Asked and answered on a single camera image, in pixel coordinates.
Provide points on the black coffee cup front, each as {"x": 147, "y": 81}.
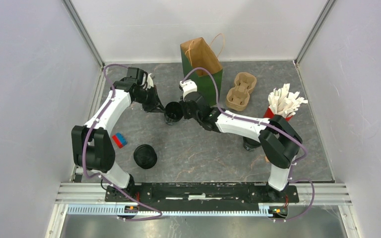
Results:
{"x": 250, "y": 144}

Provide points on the slotted cable duct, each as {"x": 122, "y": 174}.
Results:
{"x": 129, "y": 211}

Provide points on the red blue toy block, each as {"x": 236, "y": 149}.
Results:
{"x": 119, "y": 140}

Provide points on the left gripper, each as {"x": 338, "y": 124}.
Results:
{"x": 155, "y": 105}

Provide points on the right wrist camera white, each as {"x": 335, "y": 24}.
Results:
{"x": 187, "y": 87}

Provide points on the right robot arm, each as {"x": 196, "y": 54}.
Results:
{"x": 278, "y": 139}

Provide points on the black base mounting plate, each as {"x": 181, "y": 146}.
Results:
{"x": 208, "y": 196}

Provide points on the cardboard two-cup carrier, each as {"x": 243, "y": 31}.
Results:
{"x": 238, "y": 97}

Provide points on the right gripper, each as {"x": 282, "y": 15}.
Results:
{"x": 185, "y": 115}

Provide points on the red cup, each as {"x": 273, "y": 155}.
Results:
{"x": 269, "y": 114}

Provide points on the black coffee cup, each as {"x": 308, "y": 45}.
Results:
{"x": 173, "y": 113}
{"x": 250, "y": 144}

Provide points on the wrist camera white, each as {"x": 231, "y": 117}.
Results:
{"x": 148, "y": 82}
{"x": 187, "y": 87}

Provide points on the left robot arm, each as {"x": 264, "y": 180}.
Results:
{"x": 91, "y": 143}

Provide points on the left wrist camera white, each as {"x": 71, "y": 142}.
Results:
{"x": 148, "y": 82}

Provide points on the white paper stick bundle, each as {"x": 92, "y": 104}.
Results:
{"x": 283, "y": 102}

